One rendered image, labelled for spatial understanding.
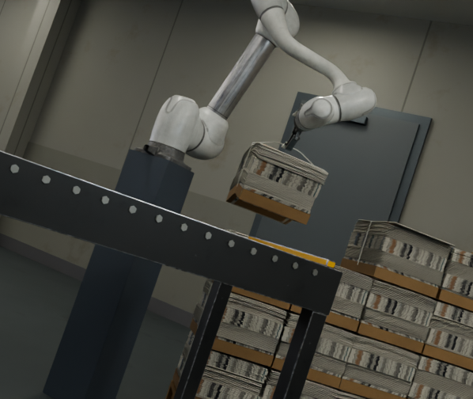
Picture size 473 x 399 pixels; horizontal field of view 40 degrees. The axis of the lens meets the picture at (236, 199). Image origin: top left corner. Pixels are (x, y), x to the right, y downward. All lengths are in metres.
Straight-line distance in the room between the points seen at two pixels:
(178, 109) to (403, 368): 1.37
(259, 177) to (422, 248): 0.74
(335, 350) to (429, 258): 0.53
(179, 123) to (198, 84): 3.47
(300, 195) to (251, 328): 0.55
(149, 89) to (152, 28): 0.65
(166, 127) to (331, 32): 3.30
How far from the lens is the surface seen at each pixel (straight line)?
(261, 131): 5.55
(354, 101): 2.41
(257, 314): 2.51
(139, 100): 6.31
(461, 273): 2.80
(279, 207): 2.48
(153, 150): 2.52
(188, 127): 2.57
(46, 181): 1.35
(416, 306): 2.73
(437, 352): 2.79
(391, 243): 2.66
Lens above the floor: 0.77
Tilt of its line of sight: 4 degrees up
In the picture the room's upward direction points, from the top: 19 degrees clockwise
